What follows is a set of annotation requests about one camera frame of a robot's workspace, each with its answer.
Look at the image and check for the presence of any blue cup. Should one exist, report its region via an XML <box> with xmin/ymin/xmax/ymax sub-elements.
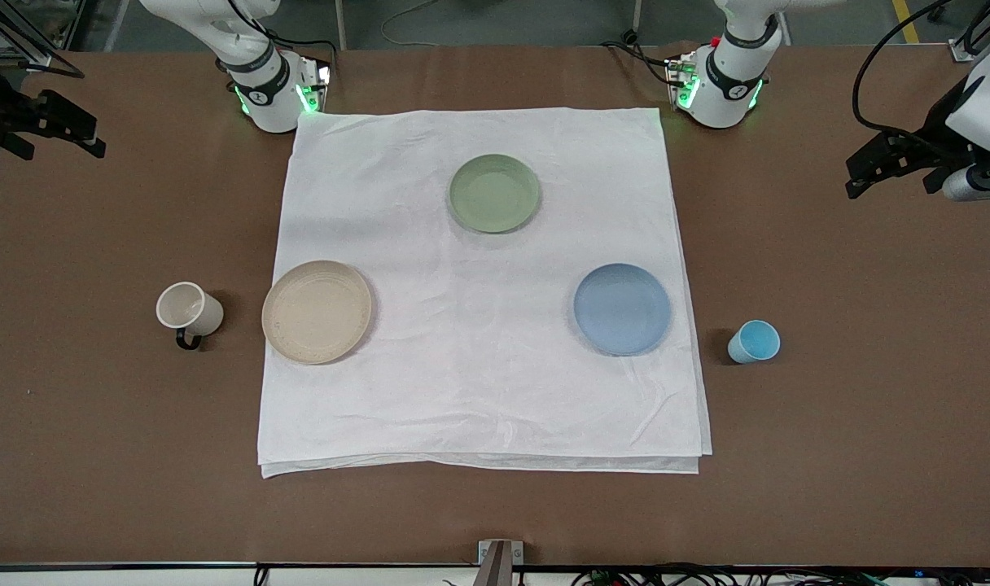
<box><xmin>727</xmin><ymin>320</ymin><xmax>782</xmax><ymax>365</ymax></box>

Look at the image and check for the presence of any beige plate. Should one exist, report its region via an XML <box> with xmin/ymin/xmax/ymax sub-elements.
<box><xmin>261</xmin><ymin>260</ymin><xmax>374</xmax><ymax>365</ymax></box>

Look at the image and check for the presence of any blue plate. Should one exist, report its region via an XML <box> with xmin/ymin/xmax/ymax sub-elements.
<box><xmin>573</xmin><ymin>263</ymin><xmax>672</xmax><ymax>357</ymax></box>

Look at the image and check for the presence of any pale green plate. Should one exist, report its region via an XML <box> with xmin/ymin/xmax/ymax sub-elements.
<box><xmin>448</xmin><ymin>154</ymin><xmax>541</xmax><ymax>234</ymax></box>

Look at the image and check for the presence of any white cloth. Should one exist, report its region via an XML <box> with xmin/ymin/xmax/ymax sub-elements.
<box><xmin>257</xmin><ymin>107</ymin><xmax>713</xmax><ymax>479</ymax></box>

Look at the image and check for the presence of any aluminium frame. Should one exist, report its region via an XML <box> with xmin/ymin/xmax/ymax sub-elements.
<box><xmin>0</xmin><ymin>0</ymin><xmax>86</xmax><ymax>80</ymax></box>
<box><xmin>949</xmin><ymin>0</ymin><xmax>990</xmax><ymax>63</ymax></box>

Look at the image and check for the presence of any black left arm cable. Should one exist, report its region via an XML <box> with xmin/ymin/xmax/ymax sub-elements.
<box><xmin>852</xmin><ymin>0</ymin><xmax>956</xmax><ymax>138</ymax></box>

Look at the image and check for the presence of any white mug black handle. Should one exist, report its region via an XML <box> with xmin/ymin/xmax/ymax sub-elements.
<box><xmin>156</xmin><ymin>282</ymin><xmax>225</xmax><ymax>352</ymax></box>

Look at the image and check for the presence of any black base cable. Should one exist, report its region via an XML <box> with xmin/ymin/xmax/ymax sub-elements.
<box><xmin>599</xmin><ymin>29</ymin><xmax>680</xmax><ymax>84</ymax></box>
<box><xmin>226</xmin><ymin>0</ymin><xmax>339</xmax><ymax>70</ymax></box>

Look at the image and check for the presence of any metal table edge bracket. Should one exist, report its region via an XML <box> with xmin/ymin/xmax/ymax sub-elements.
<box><xmin>473</xmin><ymin>539</ymin><xmax>525</xmax><ymax>586</ymax></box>

